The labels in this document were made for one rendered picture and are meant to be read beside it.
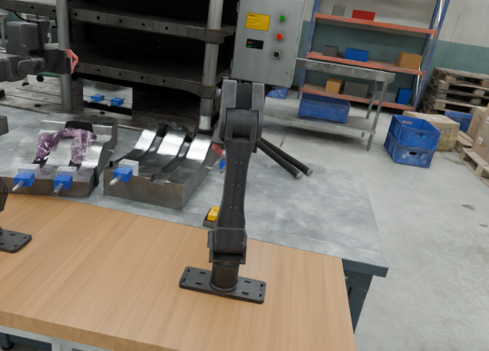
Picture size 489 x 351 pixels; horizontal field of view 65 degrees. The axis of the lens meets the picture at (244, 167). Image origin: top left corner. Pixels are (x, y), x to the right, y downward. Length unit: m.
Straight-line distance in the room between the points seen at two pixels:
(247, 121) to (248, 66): 1.12
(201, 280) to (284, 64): 1.23
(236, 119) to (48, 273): 0.55
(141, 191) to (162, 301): 0.44
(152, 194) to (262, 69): 0.94
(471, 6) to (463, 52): 0.74
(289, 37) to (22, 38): 1.17
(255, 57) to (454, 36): 6.24
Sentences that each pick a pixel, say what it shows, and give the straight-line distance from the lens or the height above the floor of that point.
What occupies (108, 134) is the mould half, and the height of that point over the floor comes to 0.88.
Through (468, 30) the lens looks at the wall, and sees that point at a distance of 7.95.
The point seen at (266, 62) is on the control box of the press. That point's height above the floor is 1.18.
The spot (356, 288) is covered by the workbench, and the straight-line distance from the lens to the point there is 1.27.
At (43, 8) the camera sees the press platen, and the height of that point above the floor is 1.27.
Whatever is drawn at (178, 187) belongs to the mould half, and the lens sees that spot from 1.19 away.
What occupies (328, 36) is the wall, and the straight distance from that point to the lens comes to 7.67.
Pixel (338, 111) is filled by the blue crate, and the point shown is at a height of 0.39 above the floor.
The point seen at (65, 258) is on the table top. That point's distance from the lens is 1.04.
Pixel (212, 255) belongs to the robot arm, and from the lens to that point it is 0.89.
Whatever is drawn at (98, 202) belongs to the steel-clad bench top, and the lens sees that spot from 1.27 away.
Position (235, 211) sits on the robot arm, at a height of 0.99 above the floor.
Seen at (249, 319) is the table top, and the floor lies 0.80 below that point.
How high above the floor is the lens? 1.41
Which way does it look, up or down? 23 degrees down
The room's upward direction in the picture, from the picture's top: 8 degrees clockwise
